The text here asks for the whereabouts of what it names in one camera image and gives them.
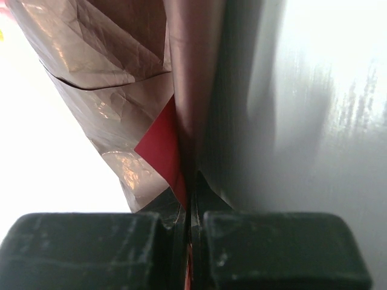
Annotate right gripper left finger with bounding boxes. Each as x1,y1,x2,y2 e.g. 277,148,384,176
1,189,187,289

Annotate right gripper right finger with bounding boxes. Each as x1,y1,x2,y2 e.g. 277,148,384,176
190,173,372,289

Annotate red wrapping paper sheet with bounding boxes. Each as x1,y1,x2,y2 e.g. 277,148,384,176
5,0,224,290

